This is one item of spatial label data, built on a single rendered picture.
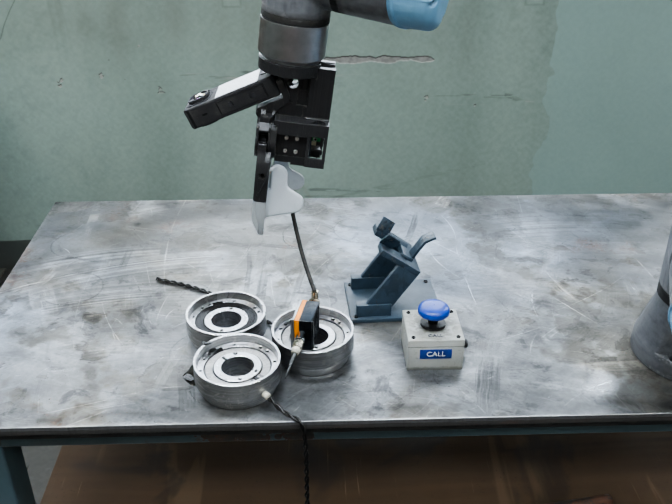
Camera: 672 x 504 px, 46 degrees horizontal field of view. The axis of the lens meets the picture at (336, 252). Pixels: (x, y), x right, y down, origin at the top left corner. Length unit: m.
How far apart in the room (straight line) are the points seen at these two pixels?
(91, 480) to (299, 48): 0.72
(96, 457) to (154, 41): 1.55
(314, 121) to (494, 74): 1.75
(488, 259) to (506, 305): 0.13
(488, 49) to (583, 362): 1.65
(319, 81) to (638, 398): 0.53
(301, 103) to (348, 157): 1.74
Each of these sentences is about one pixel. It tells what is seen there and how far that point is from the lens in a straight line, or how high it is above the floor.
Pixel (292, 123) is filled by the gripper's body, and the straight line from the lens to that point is 0.89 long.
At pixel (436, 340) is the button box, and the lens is 0.99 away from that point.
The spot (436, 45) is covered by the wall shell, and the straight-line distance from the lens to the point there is 2.55.
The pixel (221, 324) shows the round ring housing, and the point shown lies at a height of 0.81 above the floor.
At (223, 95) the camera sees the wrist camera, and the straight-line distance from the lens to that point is 0.91.
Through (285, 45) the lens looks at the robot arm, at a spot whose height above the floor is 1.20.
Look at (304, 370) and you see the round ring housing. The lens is 0.99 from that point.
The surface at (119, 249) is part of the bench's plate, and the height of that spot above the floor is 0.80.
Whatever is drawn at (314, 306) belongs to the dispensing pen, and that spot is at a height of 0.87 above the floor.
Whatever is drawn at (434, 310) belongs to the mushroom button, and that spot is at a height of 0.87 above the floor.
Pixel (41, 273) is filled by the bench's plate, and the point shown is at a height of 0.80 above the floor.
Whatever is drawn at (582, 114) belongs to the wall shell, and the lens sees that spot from 2.74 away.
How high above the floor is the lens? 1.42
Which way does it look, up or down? 29 degrees down
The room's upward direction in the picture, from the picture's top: straight up
